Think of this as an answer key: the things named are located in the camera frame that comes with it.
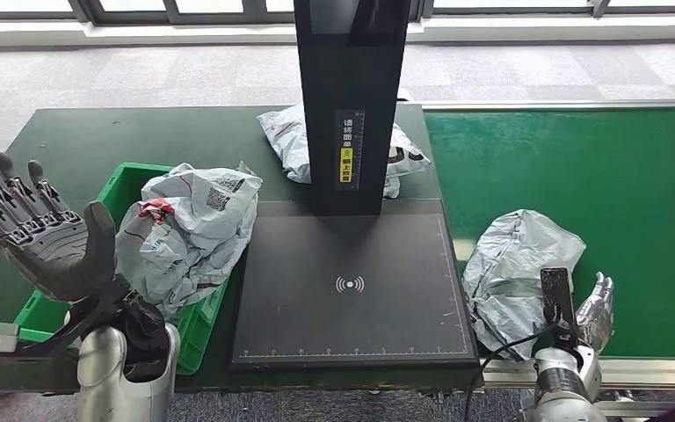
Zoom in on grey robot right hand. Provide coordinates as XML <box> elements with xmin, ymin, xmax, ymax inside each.
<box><xmin>575</xmin><ymin>272</ymin><xmax>615</xmax><ymax>353</ymax></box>

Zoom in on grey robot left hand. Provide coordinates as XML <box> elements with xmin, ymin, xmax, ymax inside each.
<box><xmin>0</xmin><ymin>145</ymin><xmax>119</xmax><ymax>304</ymax></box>

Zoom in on plain grey parcel bag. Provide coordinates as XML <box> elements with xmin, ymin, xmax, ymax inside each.
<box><xmin>461</xmin><ymin>209</ymin><xmax>588</xmax><ymax>362</ymax></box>

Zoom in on white parcel red print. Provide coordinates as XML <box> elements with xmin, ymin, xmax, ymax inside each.
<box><xmin>114</xmin><ymin>198</ymin><xmax>240</xmax><ymax>322</ymax></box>

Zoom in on white parcel bag promise print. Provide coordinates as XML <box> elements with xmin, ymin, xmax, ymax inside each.
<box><xmin>141</xmin><ymin>162</ymin><xmax>263</xmax><ymax>275</ymax></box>

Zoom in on green conveyor belt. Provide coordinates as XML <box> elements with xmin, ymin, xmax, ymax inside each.
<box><xmin>423</xmin><ymin>107</ymin><xmax>675</xmax><ymax>360</ymax></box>

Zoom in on black inbound scanner machine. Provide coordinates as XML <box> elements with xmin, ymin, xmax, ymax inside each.
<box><xmin>229</xmin><ymin>0</ymin><xmax>482</xmax><ymax>374</ymax></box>

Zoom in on white parcel bag black stripes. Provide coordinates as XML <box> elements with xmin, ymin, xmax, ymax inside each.
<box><xmin>257</xmin><ymin>105</ymin><xmax>432</xmax><ymax>201</ymax></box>

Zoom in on green plastic crate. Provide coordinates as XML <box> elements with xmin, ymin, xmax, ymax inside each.
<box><xmin>14</xmin><ymin>163</ymin><xmax>231</xmax><ymax>377</ymax></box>

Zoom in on dark green table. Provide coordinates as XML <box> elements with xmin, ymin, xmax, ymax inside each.
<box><xmin>0</xmin><ymin>105</ymin><xmax>484</xmax><ymax>394</ymax></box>

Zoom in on yellow black instruction label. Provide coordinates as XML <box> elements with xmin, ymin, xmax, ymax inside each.
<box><xmin>335</xmin><ymin>109</ymin><xmax>367</xmax><ymax>191</ymax></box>

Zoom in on aluminium conveyor side rail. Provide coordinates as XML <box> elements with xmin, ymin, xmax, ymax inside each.
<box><xmin>418</xmin><ymin>99</ymin><xmax>675</xmax><ymax>112</ymax></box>
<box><xmin>483</xmin><ymin>356</ymin><xmax>675</xmax><ymax>422</ymax></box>

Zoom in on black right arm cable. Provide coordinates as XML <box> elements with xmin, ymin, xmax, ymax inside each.
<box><xmin>464</xmin><ymin>323</ymin><xmax>560</xmax><ymax>422</ymax></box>

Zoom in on dark window frame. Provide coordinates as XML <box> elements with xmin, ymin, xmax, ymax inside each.
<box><xmin>0</xmin><ymin>0</ymin><xmax>675</xmax><ymax>27</ymax></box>

